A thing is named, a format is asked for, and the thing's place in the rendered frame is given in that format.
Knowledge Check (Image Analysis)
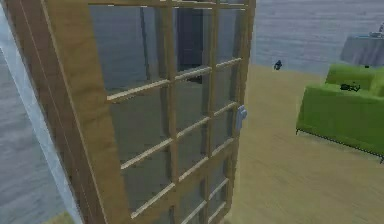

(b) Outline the wooden glass-paned room door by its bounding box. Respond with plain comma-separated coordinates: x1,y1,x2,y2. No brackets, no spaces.
2,0,258,224

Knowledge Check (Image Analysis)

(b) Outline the green sofa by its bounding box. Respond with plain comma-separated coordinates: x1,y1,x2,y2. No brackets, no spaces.
295,63,384,164

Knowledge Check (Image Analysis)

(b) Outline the black object on sofa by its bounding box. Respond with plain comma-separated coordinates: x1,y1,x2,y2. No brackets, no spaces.
339,83,362,93

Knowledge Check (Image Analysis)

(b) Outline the grey door handle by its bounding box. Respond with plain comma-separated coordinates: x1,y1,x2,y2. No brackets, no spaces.
235,104,249,133

